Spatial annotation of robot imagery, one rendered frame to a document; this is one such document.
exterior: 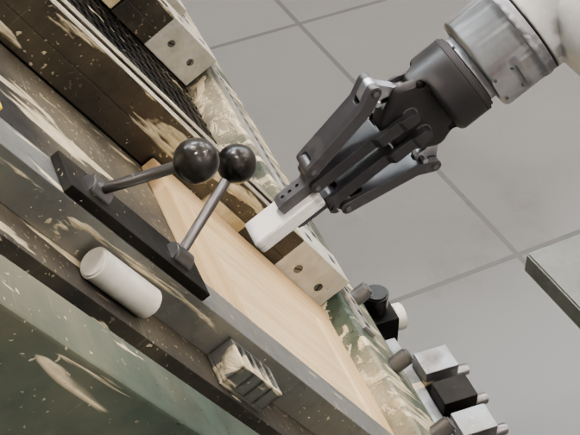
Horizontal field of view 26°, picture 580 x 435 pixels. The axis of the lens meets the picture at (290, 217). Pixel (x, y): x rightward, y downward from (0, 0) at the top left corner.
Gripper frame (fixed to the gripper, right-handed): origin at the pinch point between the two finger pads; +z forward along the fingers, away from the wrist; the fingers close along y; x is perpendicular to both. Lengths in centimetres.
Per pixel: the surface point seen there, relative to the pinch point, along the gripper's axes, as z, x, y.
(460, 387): 6, 27, 77
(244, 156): 0.4, 8.3, -0.9
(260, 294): 14.0, 23.9, 31.7
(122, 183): 8.1, 2.4, -12.2
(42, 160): 11.7, 5.0, -17.3
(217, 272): 13.8, 18.9, 19.4
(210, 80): 11, 95, 57
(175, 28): 10, 97, 46
